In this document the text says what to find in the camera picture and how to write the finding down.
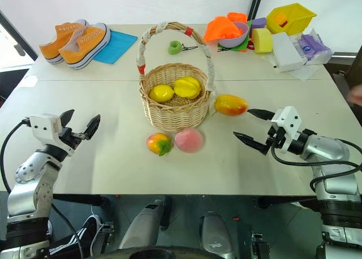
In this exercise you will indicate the white cardboard box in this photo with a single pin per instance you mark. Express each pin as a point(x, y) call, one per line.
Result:
point(285, 52)

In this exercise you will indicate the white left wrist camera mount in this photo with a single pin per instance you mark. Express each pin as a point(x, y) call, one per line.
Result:
point(45, 127)

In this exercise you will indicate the orange toy persimmon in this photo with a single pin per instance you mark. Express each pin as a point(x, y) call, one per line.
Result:
point(155, 142)

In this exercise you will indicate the yellow toy lemon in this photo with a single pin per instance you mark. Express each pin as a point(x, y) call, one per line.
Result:
point(161, 93)

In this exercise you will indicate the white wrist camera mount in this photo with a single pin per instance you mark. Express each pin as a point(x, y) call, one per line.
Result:
point(288, 123)
point(45, 127)

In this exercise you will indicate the clear bag with purple items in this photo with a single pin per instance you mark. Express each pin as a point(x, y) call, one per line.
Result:
point(314, 45)

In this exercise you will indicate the purple bowl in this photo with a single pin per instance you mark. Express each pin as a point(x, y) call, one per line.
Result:
point(234, 39)

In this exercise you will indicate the person bare hand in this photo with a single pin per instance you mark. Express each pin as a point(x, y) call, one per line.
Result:
point(357, 94)

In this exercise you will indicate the black door frame bar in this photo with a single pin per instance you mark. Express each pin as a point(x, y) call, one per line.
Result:
point(17, 35)

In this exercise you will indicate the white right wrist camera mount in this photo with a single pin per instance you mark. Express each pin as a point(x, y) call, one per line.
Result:
point(288, 123)

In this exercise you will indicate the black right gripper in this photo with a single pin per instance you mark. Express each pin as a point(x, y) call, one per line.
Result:
point(275, 137)

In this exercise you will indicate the yellow red toy mango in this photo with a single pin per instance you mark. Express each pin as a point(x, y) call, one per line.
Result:
point(230, 105)

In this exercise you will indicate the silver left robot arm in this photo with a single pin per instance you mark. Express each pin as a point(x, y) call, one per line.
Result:
point(36, 168)

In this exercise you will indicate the black metal pole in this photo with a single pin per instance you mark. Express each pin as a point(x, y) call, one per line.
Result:
point(254, 1)

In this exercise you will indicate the black striped sneaker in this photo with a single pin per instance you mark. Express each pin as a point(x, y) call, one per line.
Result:
point(76, 239)

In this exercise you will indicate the pink toy peach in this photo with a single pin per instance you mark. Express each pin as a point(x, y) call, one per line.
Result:
point(189, 140)

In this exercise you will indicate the yellow toy starfruit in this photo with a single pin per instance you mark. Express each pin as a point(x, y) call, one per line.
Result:
point(186, 86)

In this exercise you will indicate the blue cloth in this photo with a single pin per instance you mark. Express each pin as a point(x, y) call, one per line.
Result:
point(116, 47)

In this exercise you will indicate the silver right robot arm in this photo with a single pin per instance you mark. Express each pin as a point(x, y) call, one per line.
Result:
point(328, 151)

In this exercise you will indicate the orange plastic mould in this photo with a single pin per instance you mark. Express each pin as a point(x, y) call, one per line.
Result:
point(237, 16)

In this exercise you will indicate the purple foam block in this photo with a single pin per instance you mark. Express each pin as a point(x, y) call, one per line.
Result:
point(258, 23)

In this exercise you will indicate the orange canvas sneaker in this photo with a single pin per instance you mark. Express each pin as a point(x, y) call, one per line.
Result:
point(82, 48)
point(51, 49)

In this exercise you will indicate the yellow plastic bin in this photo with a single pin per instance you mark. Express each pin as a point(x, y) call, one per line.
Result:
point(297, 21)

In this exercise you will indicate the orange toy block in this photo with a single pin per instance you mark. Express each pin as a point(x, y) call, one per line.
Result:
point(280, 19)

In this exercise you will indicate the black hair clip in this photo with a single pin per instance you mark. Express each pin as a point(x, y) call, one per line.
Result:
point(189, 47)

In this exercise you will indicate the orange cloth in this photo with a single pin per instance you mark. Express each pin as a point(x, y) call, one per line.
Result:
point(222, 28)

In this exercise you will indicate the yellow sponge block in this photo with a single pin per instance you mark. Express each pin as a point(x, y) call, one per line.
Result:
point(263, 41)

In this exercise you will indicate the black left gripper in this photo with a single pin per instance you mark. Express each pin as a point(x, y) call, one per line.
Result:
point(68, 138)

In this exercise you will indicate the red plastic piece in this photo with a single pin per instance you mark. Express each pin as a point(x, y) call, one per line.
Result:
point(250, 45)

